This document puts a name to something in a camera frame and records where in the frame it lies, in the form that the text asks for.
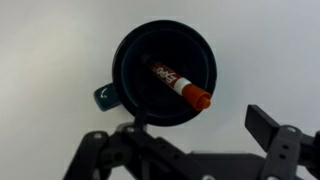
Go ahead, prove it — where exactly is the dark teal mug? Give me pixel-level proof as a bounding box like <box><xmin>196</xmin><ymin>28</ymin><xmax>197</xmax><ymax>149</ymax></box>
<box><xmin>93</xmin><ymin>19</ymin><xmax>218</xmax><ymax>128</ymax></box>

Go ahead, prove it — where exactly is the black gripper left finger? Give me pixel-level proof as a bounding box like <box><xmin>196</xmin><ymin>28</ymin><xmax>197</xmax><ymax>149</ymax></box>
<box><xmin>63</xmin><ymin>104</ymin><xmax>214</xmax><ymax>180</ymax></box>

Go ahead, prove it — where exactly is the white marker with orange cap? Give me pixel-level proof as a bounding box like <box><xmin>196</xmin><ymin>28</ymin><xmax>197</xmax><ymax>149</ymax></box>
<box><xmin>144</xmin><ymin>59</ymin><xmax>213</xmax><ymax>112</ymax></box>

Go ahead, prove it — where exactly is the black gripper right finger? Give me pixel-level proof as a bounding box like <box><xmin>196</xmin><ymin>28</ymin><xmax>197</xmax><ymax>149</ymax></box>
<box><xmin>244</xmin><ymin>104</ymin><xmax>320</xmax><ymax>180</ymax></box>

